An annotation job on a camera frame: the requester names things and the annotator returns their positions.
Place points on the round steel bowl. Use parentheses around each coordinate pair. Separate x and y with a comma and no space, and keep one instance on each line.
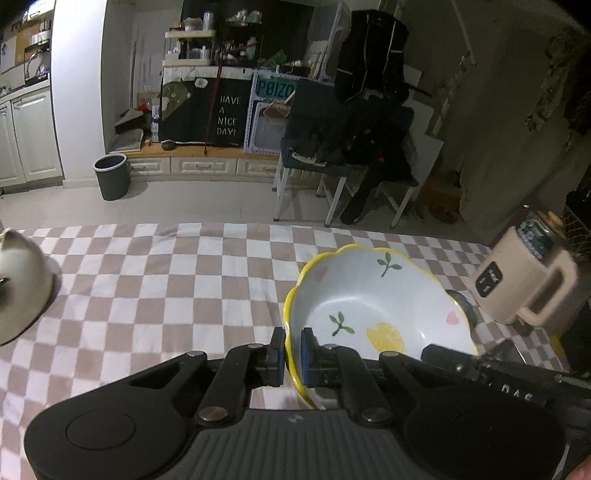
(466,307)

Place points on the floral scalloped ceramic bowl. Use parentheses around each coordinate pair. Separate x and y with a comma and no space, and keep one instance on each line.
(372,300)

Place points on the white kitchen cabinets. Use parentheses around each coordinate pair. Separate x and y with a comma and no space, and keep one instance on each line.
(29,150)

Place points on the cat shaped ceramic dish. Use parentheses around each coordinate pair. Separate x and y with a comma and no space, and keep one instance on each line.
(26,284)

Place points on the white shelf with bottles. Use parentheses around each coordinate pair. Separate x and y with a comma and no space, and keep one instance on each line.
(190,42)

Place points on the checkered tablecloth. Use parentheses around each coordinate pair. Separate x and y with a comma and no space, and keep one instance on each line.
(132,296)

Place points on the grey trash bin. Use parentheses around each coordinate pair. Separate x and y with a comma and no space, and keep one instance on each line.
(113,176)

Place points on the beige electric kettle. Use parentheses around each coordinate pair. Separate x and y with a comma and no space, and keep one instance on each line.
(528,274)

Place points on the black hanging jacket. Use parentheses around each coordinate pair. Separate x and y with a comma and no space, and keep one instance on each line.
(372,58)

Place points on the large rectangular steel tray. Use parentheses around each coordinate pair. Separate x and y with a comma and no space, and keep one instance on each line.
(506,351)

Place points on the black have a nice day sign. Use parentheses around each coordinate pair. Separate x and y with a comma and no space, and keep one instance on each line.
(229,113)

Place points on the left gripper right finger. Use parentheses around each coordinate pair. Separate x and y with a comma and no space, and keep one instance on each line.
(343,370)

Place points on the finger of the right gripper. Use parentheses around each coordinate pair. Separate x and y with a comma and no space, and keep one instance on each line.
(526,382)

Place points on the white storage crate with sign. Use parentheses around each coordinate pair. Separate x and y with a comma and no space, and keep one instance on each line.
(264,130)

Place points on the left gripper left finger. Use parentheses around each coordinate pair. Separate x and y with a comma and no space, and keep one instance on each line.
(229,382)

